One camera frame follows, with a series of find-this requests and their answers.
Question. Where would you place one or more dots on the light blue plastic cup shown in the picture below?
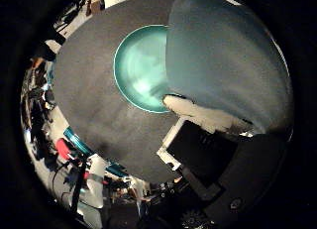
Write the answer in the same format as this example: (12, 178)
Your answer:
(224, 57)

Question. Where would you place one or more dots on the black camera tripod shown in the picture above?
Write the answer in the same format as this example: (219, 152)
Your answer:
(78, 186)

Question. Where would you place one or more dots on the teal round bowl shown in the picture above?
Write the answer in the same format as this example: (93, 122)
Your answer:
(142, 68)

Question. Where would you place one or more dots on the red and black chair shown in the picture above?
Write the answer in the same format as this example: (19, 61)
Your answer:
(63, 148)

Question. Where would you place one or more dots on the teal slotted rack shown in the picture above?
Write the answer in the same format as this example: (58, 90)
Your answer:
(81, 143)

